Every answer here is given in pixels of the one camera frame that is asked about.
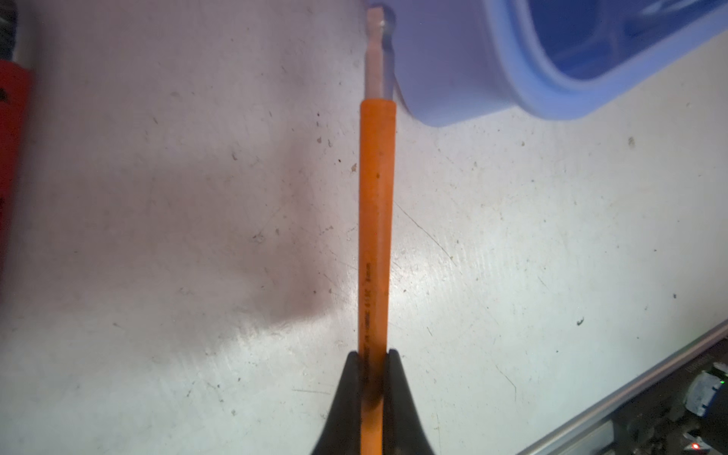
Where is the white pink tool box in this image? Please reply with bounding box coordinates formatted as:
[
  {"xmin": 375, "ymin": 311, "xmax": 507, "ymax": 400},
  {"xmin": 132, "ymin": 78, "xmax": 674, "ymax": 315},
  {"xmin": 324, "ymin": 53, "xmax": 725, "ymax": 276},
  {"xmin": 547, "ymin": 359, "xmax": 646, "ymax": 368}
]
[{"xmin": 391, "ymin": 0, "xmax": 727, "ymax": 127}]

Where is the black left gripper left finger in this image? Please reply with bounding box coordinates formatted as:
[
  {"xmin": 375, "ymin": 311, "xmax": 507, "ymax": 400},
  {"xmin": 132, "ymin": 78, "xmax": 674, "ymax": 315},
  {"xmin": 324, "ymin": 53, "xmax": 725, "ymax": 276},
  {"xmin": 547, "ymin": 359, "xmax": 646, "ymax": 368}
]
[{"xmin": 311, "ymin": 351, "xmax": 362, "ymax": 455}]

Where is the orange sleeved hex key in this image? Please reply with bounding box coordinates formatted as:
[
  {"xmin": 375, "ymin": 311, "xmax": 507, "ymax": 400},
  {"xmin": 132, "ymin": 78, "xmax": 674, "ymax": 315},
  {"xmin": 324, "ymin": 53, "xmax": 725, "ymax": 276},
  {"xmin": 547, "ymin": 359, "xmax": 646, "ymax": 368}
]
[{"xmin": 358, "ymin": 4, "xmax": 396, "ymax": 454}]

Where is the red sleeved hex key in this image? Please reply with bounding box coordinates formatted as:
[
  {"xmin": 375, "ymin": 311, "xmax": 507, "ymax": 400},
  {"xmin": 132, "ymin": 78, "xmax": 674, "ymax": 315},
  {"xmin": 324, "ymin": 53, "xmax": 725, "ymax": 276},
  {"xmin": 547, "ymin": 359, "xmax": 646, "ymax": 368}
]
[{"xmin": 0, "ymin": 60, "xmax": 33, "ymax": 267}]

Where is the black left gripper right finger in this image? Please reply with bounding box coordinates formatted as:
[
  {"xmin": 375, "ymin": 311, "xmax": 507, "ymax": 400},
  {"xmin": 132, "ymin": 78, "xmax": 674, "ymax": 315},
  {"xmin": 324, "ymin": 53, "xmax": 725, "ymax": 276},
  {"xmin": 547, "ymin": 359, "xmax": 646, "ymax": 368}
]
[{"xmin": 382, "ymin": 349, "xmax": 435, "ymax": 455}]

